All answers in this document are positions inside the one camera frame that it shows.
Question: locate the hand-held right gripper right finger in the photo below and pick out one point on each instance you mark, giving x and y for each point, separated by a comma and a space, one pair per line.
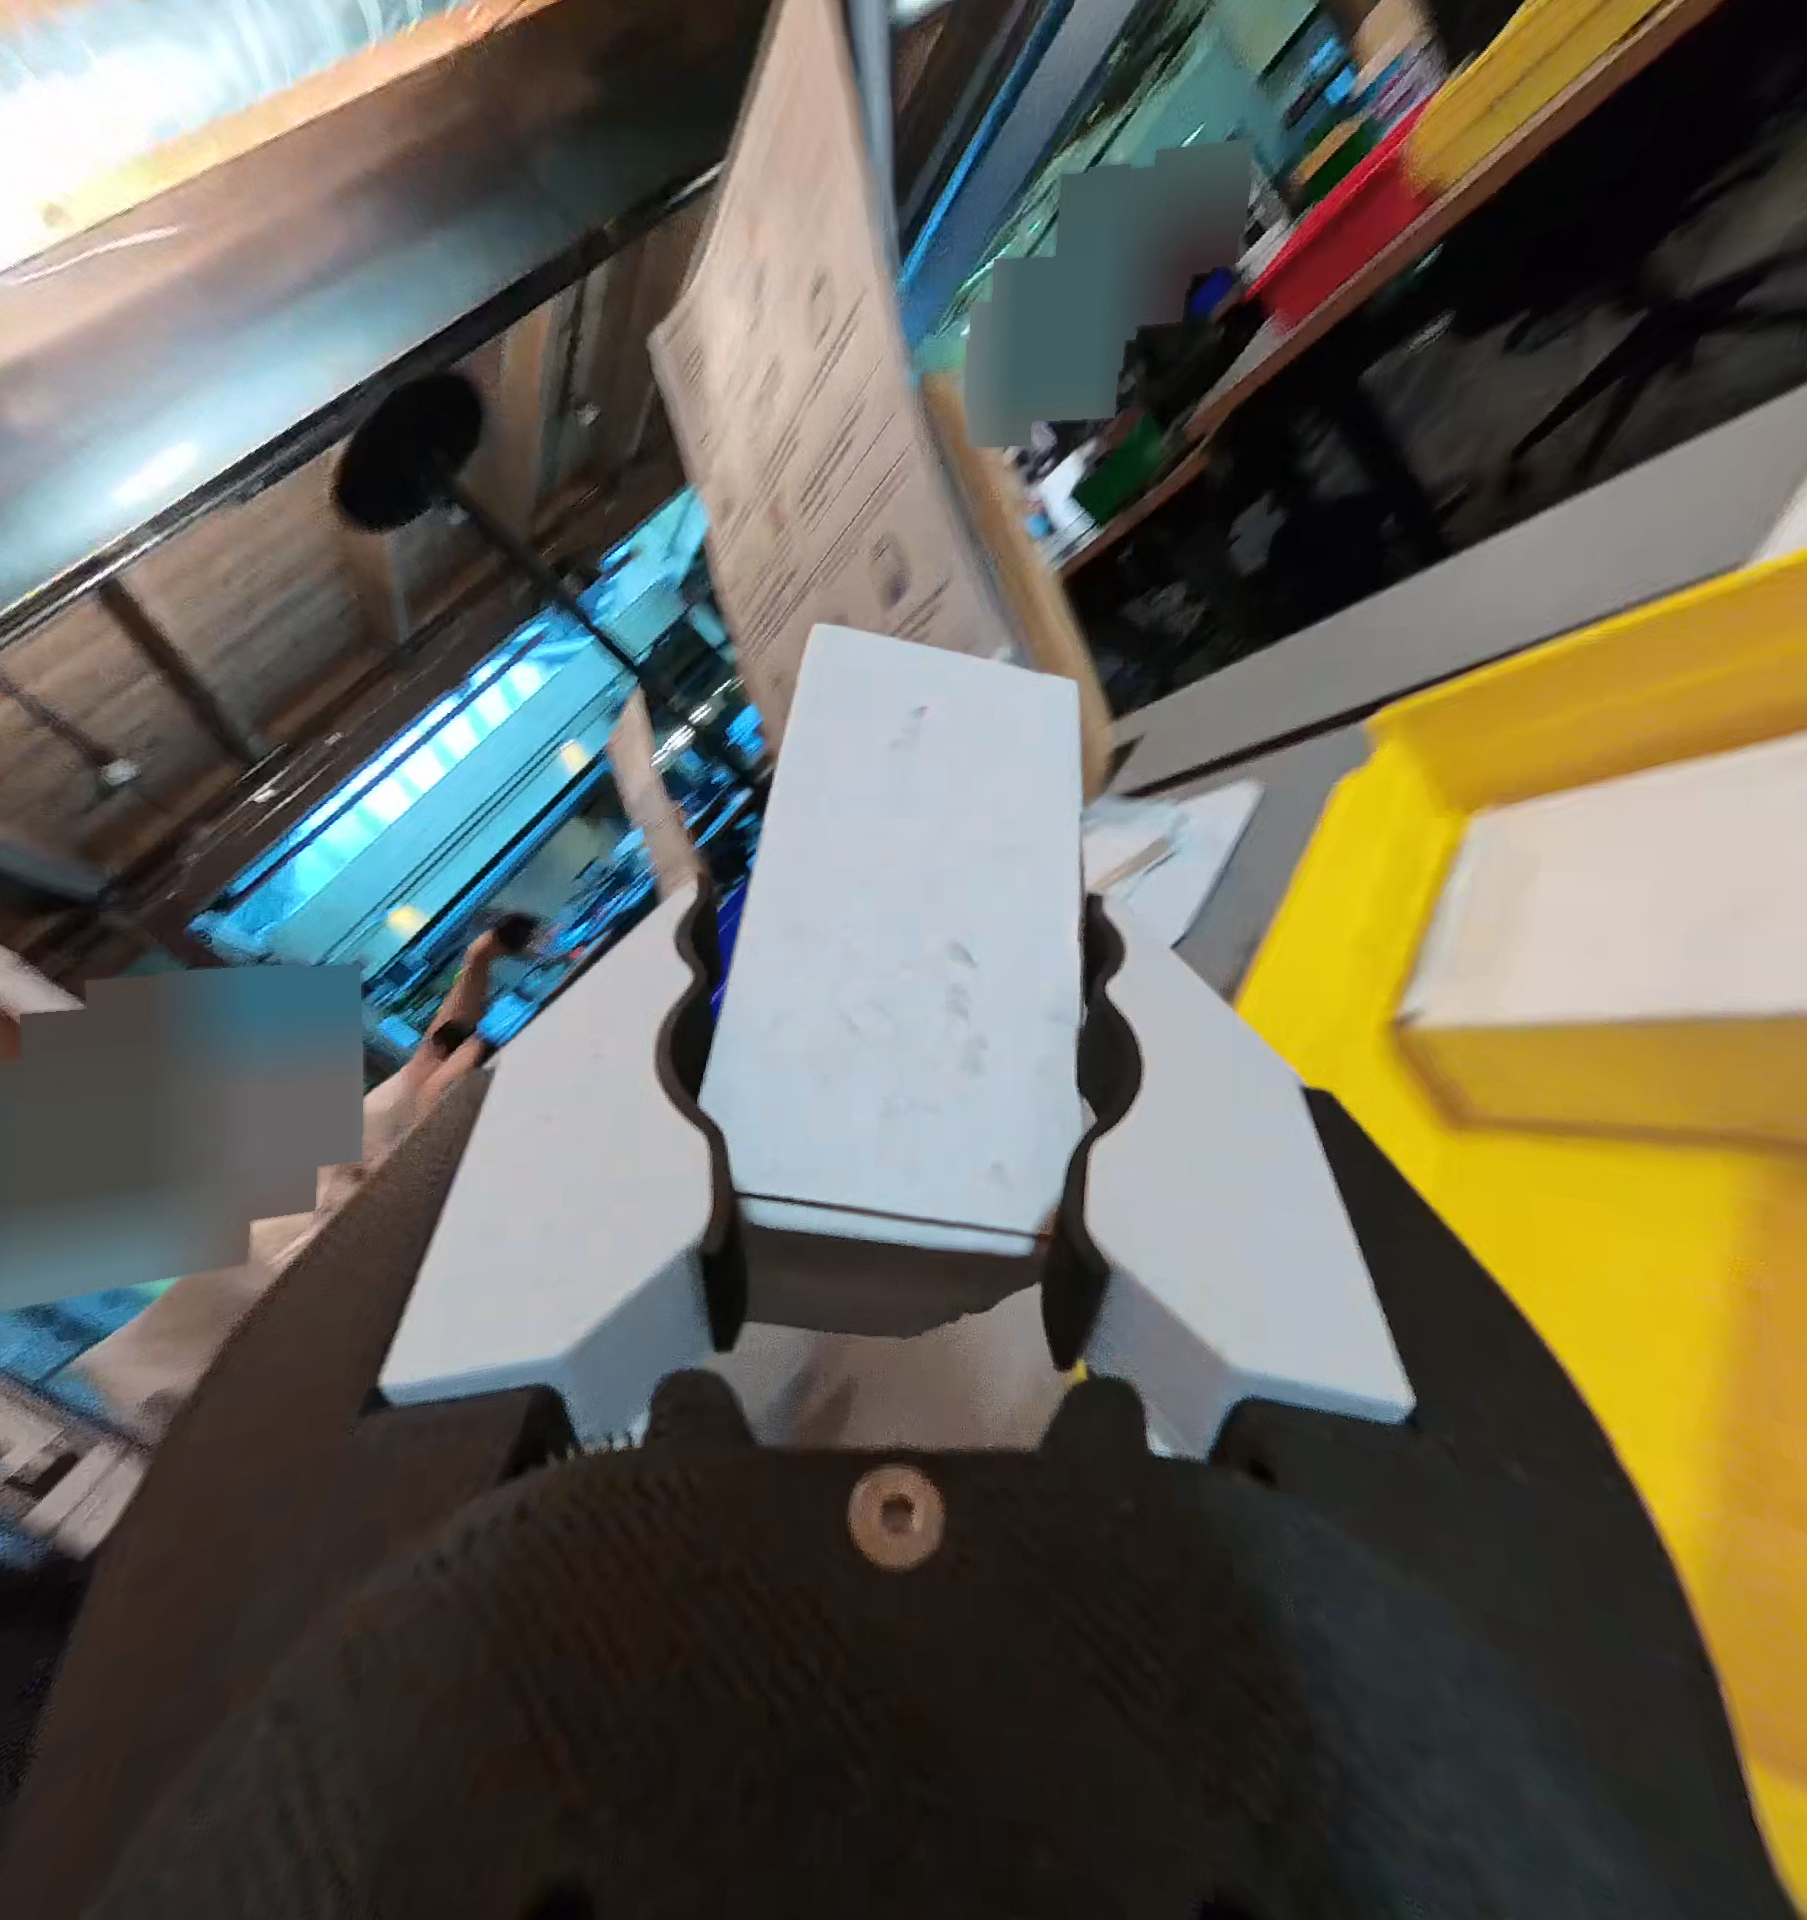
1247, 1229

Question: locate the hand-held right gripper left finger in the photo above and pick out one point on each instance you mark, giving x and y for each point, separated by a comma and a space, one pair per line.
559, 1201

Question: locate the yellow plastic bin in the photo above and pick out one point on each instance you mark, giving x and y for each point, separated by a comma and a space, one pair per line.
1593, 1351

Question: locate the white cardboard mailer box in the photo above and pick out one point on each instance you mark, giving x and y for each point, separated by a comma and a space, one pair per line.
1668, 900
904, 929

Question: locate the blue white paper leaflet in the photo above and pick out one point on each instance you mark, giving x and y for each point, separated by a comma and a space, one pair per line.
1173, 872

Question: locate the printed instruction sheet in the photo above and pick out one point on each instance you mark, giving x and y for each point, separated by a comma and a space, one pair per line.
811, 376

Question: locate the red plastic bin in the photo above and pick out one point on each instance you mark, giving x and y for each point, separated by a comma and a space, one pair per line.
1330, 240

